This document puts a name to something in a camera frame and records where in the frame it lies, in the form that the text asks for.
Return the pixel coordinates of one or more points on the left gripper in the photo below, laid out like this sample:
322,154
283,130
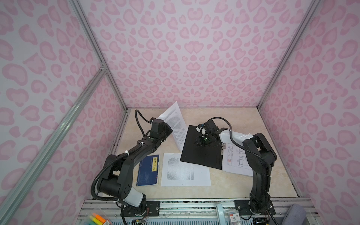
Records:
168,129

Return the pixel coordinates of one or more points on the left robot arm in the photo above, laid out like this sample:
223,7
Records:
115,179

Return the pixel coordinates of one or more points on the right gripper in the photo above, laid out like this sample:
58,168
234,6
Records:
199,141

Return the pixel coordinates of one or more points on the light blue handle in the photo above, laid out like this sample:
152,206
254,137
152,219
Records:
220,214

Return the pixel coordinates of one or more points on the orange and black folder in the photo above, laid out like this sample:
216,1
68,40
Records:
208,156

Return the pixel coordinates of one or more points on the small red label bag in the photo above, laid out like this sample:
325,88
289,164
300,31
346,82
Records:
234,217

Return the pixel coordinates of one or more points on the highlighter marker pack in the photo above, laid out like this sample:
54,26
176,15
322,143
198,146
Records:
96,219

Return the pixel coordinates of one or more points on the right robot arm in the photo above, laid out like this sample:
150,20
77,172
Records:
259,154

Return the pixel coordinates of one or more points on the printed paper sheet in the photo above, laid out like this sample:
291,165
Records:
181,174

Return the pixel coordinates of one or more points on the grey cloth roll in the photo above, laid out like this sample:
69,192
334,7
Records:
295,215

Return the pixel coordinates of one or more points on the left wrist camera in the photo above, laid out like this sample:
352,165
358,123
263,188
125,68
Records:
157,125

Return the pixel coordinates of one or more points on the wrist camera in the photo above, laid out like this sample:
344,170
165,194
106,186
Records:
209,129
157,125

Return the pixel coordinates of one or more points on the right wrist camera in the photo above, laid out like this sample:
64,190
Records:
209,129

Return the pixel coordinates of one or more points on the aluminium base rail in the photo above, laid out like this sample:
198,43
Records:
195,211

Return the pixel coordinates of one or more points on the blue book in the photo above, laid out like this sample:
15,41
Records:
148,171

